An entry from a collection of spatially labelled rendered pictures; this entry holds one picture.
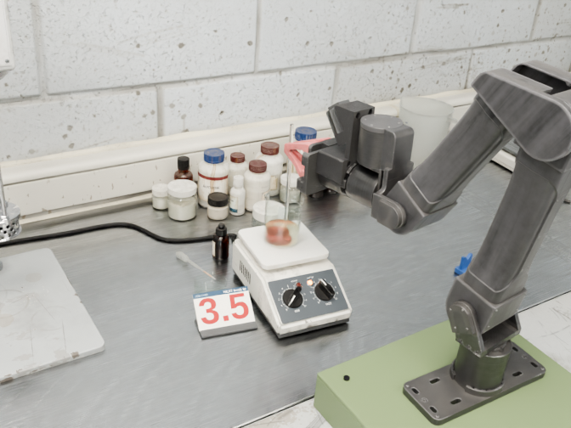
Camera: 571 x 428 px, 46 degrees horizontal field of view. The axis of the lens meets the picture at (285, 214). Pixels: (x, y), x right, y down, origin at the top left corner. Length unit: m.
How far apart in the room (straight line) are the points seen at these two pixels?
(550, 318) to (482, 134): 0.52
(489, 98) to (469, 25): 1.14
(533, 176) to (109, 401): 0.60
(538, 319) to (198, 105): 0.79
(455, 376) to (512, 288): 0.16
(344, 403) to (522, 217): 0.32
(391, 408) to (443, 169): 0.30
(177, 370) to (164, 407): 0.07
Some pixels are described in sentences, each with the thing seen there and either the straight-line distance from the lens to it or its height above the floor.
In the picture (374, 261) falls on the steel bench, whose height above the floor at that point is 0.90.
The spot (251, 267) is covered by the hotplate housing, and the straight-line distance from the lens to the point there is 1.09.
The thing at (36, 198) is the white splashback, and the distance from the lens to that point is 1.35.
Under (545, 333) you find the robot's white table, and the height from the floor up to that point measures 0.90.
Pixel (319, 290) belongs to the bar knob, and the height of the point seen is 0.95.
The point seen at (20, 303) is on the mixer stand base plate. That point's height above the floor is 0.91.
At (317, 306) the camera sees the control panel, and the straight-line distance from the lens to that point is 1.06.
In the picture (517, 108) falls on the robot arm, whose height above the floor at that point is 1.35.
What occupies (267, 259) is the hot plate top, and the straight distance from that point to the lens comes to 1.07.
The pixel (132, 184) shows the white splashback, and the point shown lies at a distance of 1.40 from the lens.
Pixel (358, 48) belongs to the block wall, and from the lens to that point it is 1.64.
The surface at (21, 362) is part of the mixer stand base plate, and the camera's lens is 1.02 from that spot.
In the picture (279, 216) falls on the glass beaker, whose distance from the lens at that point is 1.07.
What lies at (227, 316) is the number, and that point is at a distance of 1.07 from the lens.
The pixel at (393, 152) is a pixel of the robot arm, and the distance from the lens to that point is 0.88.
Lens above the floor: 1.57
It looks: 29 degrees down
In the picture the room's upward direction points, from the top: 5 degrees clockwise
